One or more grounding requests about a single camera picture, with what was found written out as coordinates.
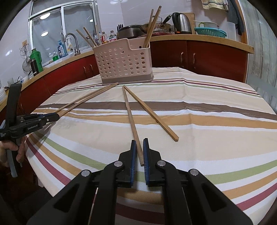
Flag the wooden chopstick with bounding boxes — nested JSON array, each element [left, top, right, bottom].
[[122, 86, 144, 166], [146, 6, 162, 48], [123, 85, 179, 142], [55, 82, 118, 114], [83, 27, 98, 47], [76, 29, 94, 48], [143, 9, 154, 48], [57, 82, 119, 118]]

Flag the chrome kitchen faucet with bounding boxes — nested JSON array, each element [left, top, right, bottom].
[[64, 33, 81, 56]]

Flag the kitchen window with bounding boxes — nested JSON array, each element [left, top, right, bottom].
[[28, 1, 101, 66]]

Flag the red kitchen cabinets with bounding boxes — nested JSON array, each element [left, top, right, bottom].
[[17, 39, 254, 115]]

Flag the person's left hand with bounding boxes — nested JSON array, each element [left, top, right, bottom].
[[0, 136, 26, 167]]

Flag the green soap dispenser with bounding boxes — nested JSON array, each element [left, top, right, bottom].
[[52, 51, 59, 61]]

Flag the green thermos flask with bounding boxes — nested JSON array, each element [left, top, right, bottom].
[[30, 48, 43, 72]]

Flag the blue detergent bottle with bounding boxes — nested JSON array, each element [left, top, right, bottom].
[[57, 40, 66, 58]]

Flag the white spray cleaner bottle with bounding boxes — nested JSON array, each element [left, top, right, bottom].
[[65, 37, 74, 54]]

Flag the striped tablecloth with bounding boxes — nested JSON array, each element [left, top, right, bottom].
[[26, 67, 276, 224]]

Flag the wooden chopstick in holder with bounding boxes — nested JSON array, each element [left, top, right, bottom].
[[146, 6, 162, 48], [76, 29, 94, 48], [83, 27, 98, 47], [143, 9, 154, 48]]

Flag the pink perforated utensil holder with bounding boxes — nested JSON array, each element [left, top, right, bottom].
[[93, 37, 154, 84]]

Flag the cooking oil bottle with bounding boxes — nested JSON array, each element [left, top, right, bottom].
[[101, 31, 109, 44]]

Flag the pink packaged bottle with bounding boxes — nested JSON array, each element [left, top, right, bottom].
[[108, 30, 117, 42]]

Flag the knife block with knives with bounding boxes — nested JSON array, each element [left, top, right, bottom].
[[117, 24, 124, 32]]

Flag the sheer window curtain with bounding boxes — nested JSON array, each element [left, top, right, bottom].
[[240, 1, 276, 111]]

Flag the stainless electric kettle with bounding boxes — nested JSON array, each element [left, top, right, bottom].
[[172, 12, 192, 34]]

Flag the teal plastic colander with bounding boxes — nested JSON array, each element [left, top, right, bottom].
[[194, 27, 227, 38]]

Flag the white bowl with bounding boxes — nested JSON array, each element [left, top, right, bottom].
[[195, 21, 219, 29]]

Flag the wooden cutting board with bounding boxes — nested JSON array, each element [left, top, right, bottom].
[[185, 13, 195, 34]]

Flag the dark hanging cloth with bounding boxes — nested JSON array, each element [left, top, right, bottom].
[[227, 0, 245, 36]]

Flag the yellow hanging towel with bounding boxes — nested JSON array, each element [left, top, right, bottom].
[[201, 0, 229, 11]]

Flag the steel wok with handle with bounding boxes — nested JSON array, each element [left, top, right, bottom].
[[140, 15, 172, 33]]

